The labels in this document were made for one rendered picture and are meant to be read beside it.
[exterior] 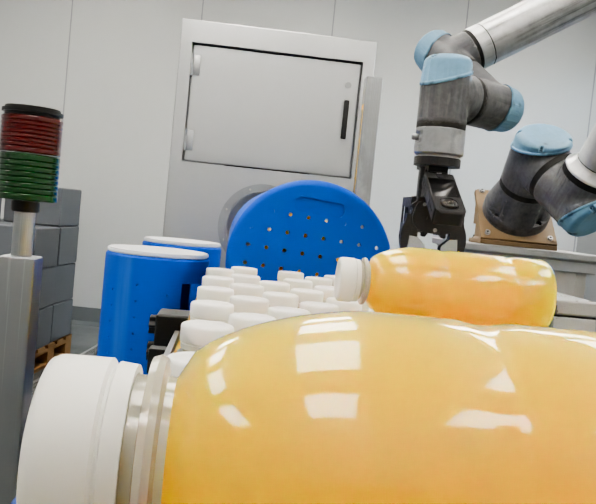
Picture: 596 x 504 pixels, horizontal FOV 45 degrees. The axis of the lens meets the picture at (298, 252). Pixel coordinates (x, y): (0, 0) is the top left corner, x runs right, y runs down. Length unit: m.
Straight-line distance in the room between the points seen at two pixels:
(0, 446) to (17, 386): 0.07
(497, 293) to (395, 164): 5.87
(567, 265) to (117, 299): 1.11
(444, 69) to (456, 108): 0.06
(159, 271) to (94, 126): 4.92
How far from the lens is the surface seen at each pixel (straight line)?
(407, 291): 0.62
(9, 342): 0.84
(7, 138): 0.82
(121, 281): 1.96
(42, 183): 0.81
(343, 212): 1.24
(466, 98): 1.13
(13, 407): 0.85
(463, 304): 0.64
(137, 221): 6.65
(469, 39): 1.29
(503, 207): 1.68
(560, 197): 1.53
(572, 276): 1.65
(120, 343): 1.98
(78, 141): 6.82
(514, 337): 0.16
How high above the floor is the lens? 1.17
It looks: 3 degrees down
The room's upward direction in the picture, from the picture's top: 6 degrees clockwise
